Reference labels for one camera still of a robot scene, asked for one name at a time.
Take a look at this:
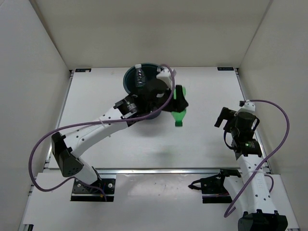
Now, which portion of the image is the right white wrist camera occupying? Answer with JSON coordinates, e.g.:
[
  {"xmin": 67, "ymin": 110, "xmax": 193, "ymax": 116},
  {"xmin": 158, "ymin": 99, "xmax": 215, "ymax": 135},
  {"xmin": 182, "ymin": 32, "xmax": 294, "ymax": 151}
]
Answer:
[{"xmin": 238, "ymin": 100, "xmax": 256, "ymax": 114}]

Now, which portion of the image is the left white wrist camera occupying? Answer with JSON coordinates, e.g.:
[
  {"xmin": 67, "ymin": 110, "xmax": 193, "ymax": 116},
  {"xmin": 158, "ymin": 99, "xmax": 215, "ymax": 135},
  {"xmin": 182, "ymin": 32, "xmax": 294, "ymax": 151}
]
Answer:
[{"xmin": 156, "ymin": 67, "xmax": 177, "ymax": 81}]

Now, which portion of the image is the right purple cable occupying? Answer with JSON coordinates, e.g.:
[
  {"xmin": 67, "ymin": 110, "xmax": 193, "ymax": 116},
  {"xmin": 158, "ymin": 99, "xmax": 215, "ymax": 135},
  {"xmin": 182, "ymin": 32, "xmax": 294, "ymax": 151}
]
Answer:
[{"xmin": 223, "ymin": 99, "xmax": 290, "ymax": 218}]

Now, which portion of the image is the clear bottle black label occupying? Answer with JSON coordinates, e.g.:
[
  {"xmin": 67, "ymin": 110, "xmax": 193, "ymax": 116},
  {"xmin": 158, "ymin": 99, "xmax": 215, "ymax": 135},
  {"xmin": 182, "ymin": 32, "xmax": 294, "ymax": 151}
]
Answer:
[{"xmin": 135, "ymin": 64, "xmax": 146, "ymax": 88}]

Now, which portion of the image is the left black table label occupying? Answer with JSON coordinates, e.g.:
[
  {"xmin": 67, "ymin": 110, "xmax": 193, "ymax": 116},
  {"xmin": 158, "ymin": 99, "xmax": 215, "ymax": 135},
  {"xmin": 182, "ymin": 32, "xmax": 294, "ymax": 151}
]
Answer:
[{"xmin": 75, "ymin": 68, "xmax": 91, "ymax": 73}]

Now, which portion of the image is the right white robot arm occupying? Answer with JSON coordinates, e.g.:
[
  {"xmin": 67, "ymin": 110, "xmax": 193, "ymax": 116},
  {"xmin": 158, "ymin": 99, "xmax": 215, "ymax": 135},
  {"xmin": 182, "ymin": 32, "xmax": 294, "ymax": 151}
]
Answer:
[{"xmin": 215, "ymin": 107, "xmax": 288, "ymax": 231}]

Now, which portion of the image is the silver aluminium table rail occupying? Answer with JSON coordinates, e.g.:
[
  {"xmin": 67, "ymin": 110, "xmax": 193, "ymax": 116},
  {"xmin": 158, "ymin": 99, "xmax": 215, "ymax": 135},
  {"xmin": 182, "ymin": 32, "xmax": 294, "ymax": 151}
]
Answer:
[{"xmin": 45, "ymin": 167, "xmax": 270, "ymax": 175}]

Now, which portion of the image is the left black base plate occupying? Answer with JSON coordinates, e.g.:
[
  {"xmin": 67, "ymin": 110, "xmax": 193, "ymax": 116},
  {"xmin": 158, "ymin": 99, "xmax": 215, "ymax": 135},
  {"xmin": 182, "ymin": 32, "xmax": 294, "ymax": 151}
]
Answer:
[{"xmin": 71, "ymin": 175, "xmax": 116, "ymax": 202}]

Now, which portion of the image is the right black table label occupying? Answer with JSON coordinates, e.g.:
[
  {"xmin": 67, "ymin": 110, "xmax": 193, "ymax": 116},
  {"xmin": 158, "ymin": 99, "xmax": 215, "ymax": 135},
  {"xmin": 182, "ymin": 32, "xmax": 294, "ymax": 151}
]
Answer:
[{"xmin": 217, "ymin": 67, "xmax": 234, "ymax": 71}]

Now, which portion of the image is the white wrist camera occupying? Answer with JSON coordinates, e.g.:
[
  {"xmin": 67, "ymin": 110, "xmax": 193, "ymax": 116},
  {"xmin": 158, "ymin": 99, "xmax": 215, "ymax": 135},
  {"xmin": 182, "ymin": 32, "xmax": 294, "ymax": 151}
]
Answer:
[
  {"xmin": 156, "ymin": 67, "xmax": 177, "ymax": 81},
  {"xmin": 238, "ymin": 100, "xmax": 256, "ymax": 114}
]

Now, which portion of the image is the purple cable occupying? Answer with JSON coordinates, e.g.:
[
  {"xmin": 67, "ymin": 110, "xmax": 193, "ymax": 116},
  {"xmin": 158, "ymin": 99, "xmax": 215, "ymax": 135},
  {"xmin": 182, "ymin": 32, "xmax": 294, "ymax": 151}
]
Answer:
[
  {"xmin": 223, "ymin": 99, "xmax": 290, "ymax": 218},
  {"xmin": 28, "ymin": 64, "xmax": 178, "ymax": 193}
]

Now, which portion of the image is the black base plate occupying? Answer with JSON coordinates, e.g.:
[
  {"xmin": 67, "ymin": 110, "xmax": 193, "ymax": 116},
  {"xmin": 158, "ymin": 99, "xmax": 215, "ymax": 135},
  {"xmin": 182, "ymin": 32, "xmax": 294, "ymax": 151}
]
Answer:
[
  {"xmin": 188, "ymin": 168, "xmax": 241, "ymax": 204},
  {"xmin": 71, "ymin": 175, "xmax": 116, "ymax": 202}
]

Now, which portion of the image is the black table label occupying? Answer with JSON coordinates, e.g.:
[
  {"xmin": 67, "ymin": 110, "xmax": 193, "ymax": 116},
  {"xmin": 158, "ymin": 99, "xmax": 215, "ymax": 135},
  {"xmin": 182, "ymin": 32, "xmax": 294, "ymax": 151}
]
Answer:
[
  {"xmin": 75, "ymin": 68, "xmax": 91, "ymax": 73},
  {"xmin": 217, "ymin": 67, "xmax": 234, "ymax": 71}
]

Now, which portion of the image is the dark teal plastic bin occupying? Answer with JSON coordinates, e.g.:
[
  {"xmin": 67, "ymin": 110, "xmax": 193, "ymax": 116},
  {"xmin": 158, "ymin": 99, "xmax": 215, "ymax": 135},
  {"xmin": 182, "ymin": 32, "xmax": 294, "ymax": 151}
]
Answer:
[{"xmin": 117, "ymin": 63, "xmax": 163, "ymax": 120}]

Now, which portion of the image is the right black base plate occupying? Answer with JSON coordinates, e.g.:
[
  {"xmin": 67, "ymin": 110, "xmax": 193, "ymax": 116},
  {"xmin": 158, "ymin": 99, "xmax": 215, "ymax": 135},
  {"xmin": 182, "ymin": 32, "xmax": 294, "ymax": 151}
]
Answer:
[{"xmin": 188, "ymin": 168, "xmax": 241, "ymax": 204}]

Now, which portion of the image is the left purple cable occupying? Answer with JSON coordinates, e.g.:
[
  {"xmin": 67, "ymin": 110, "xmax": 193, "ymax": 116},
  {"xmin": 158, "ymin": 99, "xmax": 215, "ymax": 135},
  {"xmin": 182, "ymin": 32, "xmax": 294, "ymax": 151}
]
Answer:
[{"xmin": 28, "ymin": 64, "xmax": 178, "ymax": 193}]

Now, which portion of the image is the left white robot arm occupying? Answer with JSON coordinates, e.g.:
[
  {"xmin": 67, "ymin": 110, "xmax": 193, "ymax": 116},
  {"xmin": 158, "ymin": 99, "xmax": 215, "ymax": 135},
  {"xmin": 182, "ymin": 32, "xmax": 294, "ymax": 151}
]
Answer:
[{"xmin": 51, "ymin": 78, "xmax": 188, "ymax": 193}]

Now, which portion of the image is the green plastic bottle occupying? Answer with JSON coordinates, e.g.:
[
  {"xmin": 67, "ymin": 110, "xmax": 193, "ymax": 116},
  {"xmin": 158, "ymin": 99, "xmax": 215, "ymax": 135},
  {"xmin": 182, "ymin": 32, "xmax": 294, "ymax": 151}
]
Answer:
[{"xmin": 171, "ymin": 85, "xmax": 186, "ymax": 127}]

